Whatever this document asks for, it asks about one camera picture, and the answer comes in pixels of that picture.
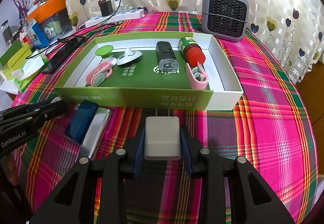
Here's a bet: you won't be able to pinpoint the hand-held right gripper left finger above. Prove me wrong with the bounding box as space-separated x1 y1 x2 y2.
29 135 146 224

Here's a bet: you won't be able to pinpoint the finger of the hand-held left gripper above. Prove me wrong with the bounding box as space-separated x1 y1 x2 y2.
0 100 67 134
0 99 57 119

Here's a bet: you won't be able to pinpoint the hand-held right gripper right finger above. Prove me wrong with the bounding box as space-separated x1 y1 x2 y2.
179 125 295 224

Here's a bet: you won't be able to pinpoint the white charger plug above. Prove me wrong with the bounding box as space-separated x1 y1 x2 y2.
144 108 182 161

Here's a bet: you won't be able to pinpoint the pink cable clip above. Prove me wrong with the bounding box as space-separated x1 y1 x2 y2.
185 62 209 89
86 61 113 87

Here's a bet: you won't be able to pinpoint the green and white cardboard box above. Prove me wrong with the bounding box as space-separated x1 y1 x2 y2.
54 32 244 110

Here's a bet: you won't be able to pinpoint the black flashlight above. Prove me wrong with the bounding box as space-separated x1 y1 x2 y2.
155 41 177 75

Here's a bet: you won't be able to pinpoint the white and grey hook holder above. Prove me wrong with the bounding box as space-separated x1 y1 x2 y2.
116 48 143 65

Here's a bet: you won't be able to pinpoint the person's left hand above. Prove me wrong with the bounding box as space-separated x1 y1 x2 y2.
6 154 17 181

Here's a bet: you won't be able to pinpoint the blue card reader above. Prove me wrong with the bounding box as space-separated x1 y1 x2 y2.
64 100 99 141

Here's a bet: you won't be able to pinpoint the green tissue pack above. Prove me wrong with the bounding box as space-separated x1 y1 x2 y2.
13 55 50 93

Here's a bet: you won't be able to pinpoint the silver power bank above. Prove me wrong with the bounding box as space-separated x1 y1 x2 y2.
80 106 113 160

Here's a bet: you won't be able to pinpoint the stacked green boxes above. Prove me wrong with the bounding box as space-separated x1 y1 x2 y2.
0 40 32 80

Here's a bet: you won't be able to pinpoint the black phone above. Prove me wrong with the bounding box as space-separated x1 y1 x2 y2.
42 37 86 74

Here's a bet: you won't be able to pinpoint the blue carton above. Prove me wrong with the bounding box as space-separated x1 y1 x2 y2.
27 18 49 50

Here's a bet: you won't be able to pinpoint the glass jar with black lid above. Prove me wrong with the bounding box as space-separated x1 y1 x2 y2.
1 20 13 43

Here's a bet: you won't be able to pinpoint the pink plaid tablecloth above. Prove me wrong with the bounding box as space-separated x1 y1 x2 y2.
13 11 322 224

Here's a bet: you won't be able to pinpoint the green and white suction knob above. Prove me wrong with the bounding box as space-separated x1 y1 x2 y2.
95 46 117 65

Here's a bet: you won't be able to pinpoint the orange lidded storage bin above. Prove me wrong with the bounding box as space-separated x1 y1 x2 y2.
27 0 74 39

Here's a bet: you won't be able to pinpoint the red jar with green label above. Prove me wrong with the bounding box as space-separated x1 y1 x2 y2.
178 37 205 67

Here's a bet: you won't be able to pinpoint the black power adapter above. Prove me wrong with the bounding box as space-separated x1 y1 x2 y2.
99 0 113 15

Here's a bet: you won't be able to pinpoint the white power strip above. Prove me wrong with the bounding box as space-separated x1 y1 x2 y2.
85 9 145 28

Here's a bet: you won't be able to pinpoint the grey space heater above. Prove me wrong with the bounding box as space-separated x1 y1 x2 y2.
201 0 250 42

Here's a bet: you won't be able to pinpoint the black phone cable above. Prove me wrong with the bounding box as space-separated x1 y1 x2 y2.
27 34 86 60

